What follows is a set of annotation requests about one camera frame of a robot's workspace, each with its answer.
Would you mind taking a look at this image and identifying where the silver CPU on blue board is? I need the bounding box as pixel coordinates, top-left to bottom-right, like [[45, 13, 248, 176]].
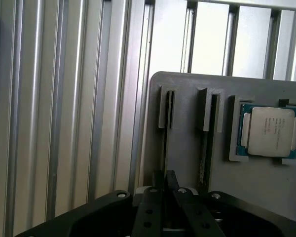
[[238, 103, 296, 158]]

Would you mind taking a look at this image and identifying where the grey plastic parts rack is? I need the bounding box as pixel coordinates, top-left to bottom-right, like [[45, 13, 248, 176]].
[[135, 71, 296, 237]]

